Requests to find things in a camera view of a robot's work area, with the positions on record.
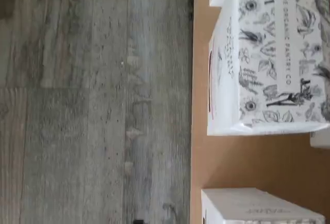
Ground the particle board shelf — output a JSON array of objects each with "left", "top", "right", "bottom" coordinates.
[{"left": 190, "top": 0, "right": 330, "bottom": 224}]

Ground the white floral box pink strip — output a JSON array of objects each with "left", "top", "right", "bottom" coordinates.
[
  {"left": 309, "top": 130, "right": 330, "bottom": 155},
  {"left": 207, "top": 0, "right": 330, "bottom": 136}
]

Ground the white floral box green strip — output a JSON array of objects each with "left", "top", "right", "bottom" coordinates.
[{"left": 200, "top": 187, "right": 326, "bottom": 224}]

